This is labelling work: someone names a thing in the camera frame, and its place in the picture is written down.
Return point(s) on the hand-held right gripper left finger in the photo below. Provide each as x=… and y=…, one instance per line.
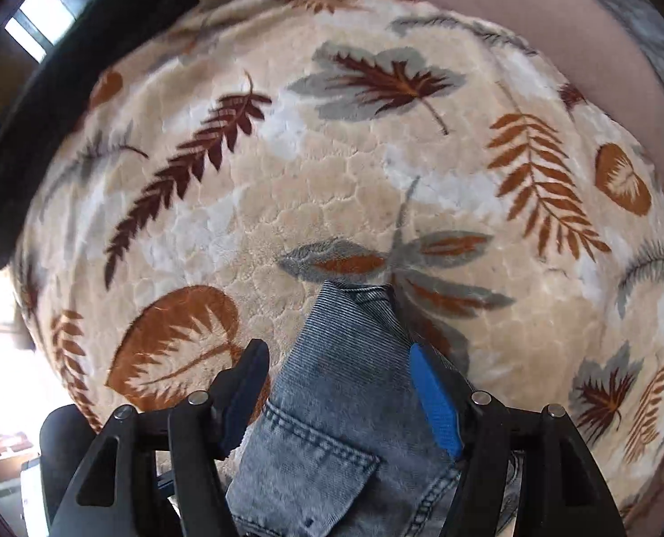
x=242, y=397

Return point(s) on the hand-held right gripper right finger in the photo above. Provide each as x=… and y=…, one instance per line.
x=435, y=397

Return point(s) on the grey denim pants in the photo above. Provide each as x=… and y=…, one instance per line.
x=332, y=391

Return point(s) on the beige leaf print blanket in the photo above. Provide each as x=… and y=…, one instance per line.
x=337, y=179

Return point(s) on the black jacket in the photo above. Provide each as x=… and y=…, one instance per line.
x=58, y=123

